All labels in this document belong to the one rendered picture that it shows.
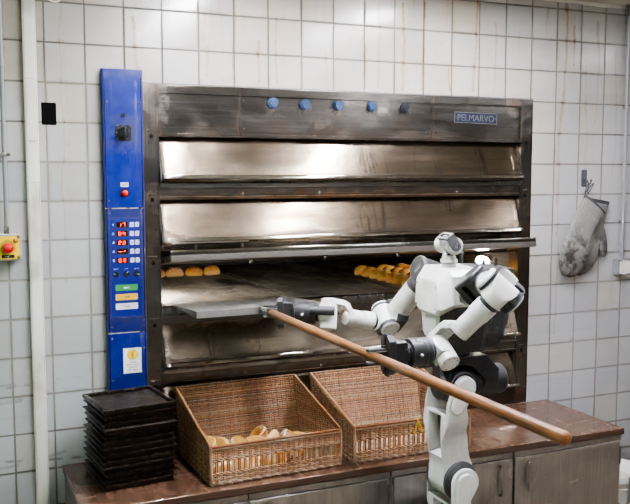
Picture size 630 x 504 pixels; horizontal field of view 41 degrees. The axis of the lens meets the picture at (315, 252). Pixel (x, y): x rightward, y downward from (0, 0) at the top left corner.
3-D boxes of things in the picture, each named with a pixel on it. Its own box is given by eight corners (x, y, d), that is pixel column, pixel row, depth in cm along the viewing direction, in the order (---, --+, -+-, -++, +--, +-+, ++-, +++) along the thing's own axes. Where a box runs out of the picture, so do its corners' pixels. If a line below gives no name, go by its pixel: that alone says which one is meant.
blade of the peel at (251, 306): (325, 309, 351) (325, 302, 351) (196, 318, 329) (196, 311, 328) (291, 297, 384) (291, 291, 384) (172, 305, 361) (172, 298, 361)
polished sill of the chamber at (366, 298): (158, 315, 359) (158, 306, 358) (510, 292, 430) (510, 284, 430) (162, 317, 353) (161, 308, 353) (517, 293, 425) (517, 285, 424)
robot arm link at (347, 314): (318, 298, 332) (346, 304, 339) (316, 321, 329) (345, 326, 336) (327, 296, 326) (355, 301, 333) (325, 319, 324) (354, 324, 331)
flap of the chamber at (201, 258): (171, 261, 337) (159, 264, 356) (536, 246, 409) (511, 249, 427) (170, 255, 338) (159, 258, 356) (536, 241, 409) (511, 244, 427)
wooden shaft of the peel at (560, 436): (574, 446, 177) (574, 432, 177) (562, 447, 176) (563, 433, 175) (274, 316, 332) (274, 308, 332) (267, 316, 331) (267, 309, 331)
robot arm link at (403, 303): (389, 315, 351) (419, 278, 340) (400, 339, 342) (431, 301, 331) (367, 311, 345) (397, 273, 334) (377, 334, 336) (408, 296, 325)
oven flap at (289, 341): (164, 370, 355) (160, 322, 359) (516, 337, 426) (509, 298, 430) (166, 368, 351) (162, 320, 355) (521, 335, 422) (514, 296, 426)
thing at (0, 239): (-7, 259, 325) (-8, 233, 324) (20, 258, 329) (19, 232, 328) (-6, 261, 318) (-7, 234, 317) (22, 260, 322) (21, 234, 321)
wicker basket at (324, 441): (172, 450, 357) (171, 385, 354) (295, 432, 381) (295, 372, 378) (209, 488, 313) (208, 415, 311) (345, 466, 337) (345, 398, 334)
